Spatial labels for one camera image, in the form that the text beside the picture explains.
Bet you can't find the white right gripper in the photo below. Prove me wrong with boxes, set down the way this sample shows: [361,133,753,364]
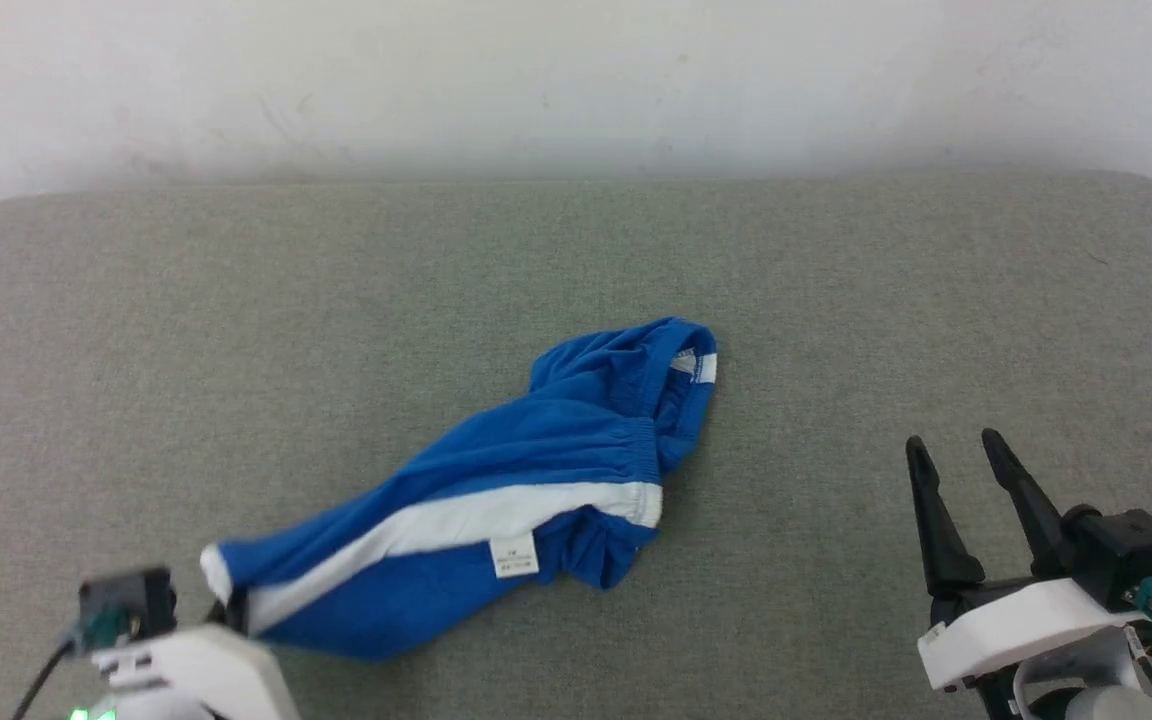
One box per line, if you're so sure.
[904,428,1150,694]

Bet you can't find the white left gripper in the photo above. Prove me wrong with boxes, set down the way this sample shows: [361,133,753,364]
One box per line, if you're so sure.
[91,594,303,720]

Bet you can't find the blue shorts with white stripe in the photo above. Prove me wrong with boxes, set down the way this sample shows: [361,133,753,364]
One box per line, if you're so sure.
[199,317,719,663]

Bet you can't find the grey fabric sofa seat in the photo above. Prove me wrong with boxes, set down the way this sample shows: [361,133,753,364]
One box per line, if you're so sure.
[0,172,1152,720]

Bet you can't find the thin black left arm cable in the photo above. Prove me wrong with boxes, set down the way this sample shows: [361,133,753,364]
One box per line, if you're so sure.
[10,632,82,720]

